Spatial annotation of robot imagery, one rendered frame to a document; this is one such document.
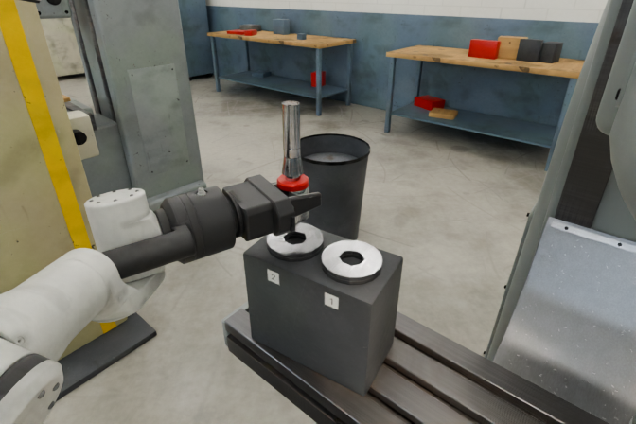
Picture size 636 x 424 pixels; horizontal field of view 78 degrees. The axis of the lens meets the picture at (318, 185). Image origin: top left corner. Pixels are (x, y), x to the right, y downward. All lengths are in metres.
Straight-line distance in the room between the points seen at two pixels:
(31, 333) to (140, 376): 1.67
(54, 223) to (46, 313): 1.49
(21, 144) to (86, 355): 0.97
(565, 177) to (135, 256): 0.72
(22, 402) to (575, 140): 0.80
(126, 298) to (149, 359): 1.61
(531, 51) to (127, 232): 3.98
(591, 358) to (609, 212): 0.26
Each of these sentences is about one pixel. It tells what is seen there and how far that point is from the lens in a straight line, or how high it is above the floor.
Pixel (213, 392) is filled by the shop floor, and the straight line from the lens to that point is 1.88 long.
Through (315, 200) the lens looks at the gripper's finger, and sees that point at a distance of 0.57.
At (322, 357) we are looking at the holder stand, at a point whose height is 0.98.
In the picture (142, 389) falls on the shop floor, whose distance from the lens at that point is 1.98.
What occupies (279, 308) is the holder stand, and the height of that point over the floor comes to 1.04.
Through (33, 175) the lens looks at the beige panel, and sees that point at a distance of 1.78.
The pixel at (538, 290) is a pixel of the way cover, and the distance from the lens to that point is 0.89.
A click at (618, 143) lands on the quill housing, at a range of 0.37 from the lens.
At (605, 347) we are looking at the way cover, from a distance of 0.89.
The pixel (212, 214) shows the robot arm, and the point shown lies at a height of 1.24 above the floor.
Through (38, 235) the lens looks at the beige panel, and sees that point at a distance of 1.87.
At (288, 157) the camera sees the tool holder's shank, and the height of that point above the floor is 1.28.
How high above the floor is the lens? 1.49
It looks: 27 degrees down
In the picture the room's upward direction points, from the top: straight up
